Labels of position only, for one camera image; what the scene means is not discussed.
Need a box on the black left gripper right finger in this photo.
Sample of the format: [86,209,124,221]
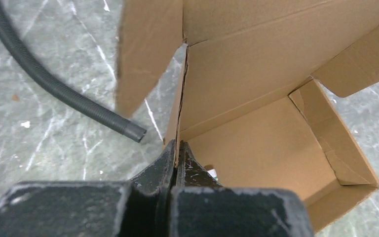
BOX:
[170,142,314,237]

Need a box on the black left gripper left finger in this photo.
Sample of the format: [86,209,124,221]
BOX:
[0,140,176,237]

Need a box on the brown cardboard box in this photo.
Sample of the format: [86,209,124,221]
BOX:
[115,0,379,236]

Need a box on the black rubber hose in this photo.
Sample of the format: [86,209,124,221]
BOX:
[0,0,148,143]

